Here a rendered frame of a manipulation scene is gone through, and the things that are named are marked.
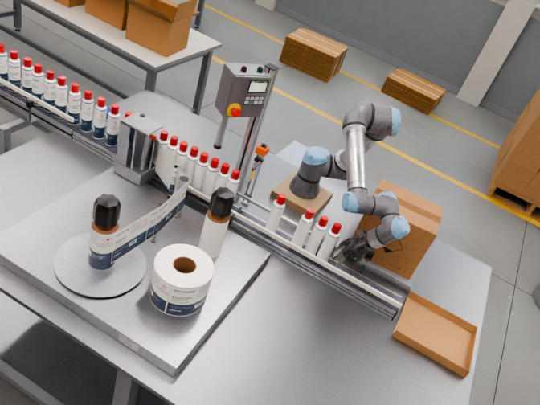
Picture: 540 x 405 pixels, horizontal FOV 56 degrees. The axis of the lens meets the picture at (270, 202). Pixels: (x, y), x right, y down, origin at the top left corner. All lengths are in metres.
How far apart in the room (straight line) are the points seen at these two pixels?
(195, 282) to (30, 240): 0.63
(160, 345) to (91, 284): 0.32
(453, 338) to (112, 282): 1.34
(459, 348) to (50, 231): 1.63
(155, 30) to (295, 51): 2.78
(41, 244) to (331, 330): 1.09
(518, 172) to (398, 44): 2.94
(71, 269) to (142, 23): 2.21
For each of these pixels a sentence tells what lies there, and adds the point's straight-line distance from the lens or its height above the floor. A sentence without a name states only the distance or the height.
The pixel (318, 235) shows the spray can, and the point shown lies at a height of 1.01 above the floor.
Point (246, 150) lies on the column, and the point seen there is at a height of 1.11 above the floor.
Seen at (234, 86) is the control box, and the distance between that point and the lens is 1.98.
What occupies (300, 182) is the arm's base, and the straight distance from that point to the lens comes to 2.46.
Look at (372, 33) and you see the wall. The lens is 7.51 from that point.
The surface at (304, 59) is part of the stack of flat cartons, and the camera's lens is 6.15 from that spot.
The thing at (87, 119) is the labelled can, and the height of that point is 0.96.
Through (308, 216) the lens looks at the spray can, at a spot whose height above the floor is 1.06.
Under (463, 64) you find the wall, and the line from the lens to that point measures 7.31.
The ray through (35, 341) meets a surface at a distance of 2.52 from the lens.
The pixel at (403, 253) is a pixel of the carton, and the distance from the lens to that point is 2.27.
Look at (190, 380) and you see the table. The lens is 1.71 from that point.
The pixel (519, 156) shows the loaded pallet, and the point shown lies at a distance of 5.16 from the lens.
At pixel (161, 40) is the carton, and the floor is 0.88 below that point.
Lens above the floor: 2.27
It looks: 36 degrees down
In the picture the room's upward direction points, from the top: 19 degrees clockwise
